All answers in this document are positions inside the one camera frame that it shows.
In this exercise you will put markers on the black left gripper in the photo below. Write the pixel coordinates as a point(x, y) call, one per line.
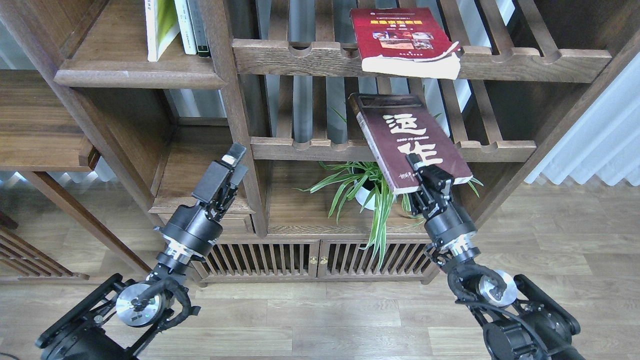
point(192, 231)

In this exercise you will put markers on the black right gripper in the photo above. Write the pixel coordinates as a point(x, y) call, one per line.
point(448, 224)

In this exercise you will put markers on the dark brown book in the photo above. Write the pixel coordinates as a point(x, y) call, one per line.
point(397, 125)

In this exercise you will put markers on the red book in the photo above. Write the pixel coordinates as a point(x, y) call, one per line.
point(404, 41)

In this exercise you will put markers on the yellow green book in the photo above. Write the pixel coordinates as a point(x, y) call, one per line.
point(162, 26)

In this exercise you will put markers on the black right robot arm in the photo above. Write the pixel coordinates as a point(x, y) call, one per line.
point(519, 321)

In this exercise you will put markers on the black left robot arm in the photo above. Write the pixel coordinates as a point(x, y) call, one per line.
point(161, 301)

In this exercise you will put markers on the dark wooden bookshelf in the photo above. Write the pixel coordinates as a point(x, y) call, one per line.
point(161, 124)

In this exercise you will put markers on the green spider plant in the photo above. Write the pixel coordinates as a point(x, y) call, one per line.
point(346, 191)

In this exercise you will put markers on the white plant pot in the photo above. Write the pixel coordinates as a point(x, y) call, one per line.
point(366, 195)

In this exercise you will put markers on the white upright book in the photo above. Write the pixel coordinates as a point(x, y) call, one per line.
point(186, 27)

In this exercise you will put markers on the grey black upright book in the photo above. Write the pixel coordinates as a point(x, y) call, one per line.
point(201, 42)

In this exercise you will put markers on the white curtain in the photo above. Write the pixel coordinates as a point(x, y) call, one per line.
point(605, 141)

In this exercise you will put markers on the wooden side table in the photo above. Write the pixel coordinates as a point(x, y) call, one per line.
point(38, 136)

